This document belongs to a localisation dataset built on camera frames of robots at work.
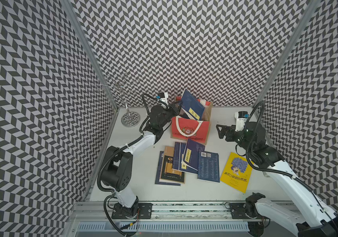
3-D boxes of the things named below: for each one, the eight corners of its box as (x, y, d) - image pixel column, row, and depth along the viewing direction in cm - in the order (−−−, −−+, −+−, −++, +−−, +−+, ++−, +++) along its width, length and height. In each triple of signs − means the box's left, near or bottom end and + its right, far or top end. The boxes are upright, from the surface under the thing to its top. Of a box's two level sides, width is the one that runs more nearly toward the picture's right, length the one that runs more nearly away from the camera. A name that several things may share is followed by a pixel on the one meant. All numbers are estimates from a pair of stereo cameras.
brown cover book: (160, 182, 83) (159, 180, 79) (162, 149, 96) (161, 146, 93) (183, 182, 83) (184, 180, 79) (182, 149, 96) (183, 146, 93)
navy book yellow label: (173, 171, 87) (172, 168, 83) (173, 145, 98) (173, 141, 95) (186, 171, 87) (187, 168, 83) (185, 145, 98) (185, 141, 95)
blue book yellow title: (178, 162, 90) (178, 159, 87) (188, 141, 99) (188, 138, 96) (197, 170, 87) (198, 167, 84) (205, 148, 96) (206, 145, 93)
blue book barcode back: (197, 179, 85) (197, 177, 83) (198, 152, 95) (198, 150, 94) (219, 182, 83) (220, 181, 82) (217, 154, 94) (218, 152, 92)
